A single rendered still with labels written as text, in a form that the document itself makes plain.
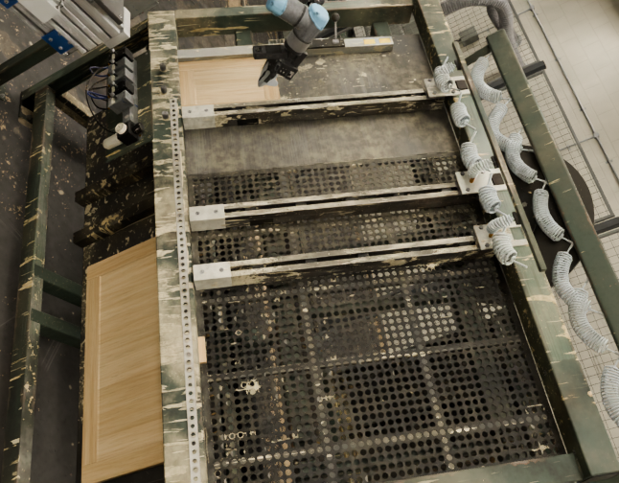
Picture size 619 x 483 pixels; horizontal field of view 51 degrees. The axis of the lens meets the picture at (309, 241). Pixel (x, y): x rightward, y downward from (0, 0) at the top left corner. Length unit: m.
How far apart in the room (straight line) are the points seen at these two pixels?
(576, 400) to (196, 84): 1.88
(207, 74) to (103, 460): 1.59
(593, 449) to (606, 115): 6.19
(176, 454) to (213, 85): 1.52
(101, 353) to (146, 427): 0.41
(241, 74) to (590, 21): 6.58
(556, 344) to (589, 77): 6.37
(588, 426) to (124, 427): 1.55
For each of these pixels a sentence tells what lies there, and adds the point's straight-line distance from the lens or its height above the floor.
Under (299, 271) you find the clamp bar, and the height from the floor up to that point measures 1.22.
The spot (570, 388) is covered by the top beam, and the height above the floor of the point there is 1.91.
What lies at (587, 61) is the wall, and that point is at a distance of 8.55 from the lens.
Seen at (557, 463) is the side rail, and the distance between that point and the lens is 2.17.
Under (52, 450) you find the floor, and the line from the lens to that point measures 2.86.
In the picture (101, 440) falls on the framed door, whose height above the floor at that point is 0.34.
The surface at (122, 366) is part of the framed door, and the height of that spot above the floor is 0.44.
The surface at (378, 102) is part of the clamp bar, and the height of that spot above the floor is 1.60.
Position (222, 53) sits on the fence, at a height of 1.07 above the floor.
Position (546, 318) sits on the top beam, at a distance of 2.28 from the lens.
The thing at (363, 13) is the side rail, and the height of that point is 1.63.
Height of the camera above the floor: 2.01
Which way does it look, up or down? 19 degrees down
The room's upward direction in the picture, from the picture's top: 68 degrees clockwise
